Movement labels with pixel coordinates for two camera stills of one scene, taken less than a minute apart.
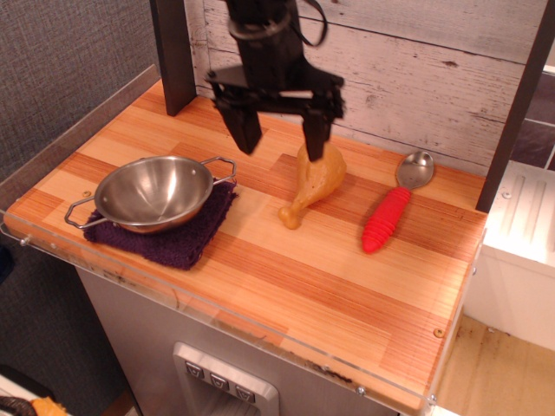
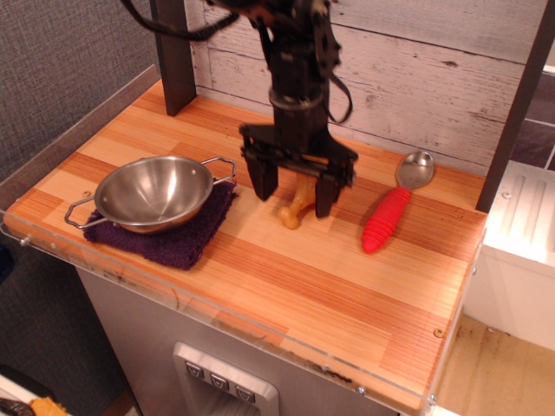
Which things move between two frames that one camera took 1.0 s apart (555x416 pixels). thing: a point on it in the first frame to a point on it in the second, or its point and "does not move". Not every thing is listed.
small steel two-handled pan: [152, 194] does not move
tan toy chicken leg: [316, 179] does not move
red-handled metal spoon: [414, 170] does not move
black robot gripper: [275, 75] to [299, 139]
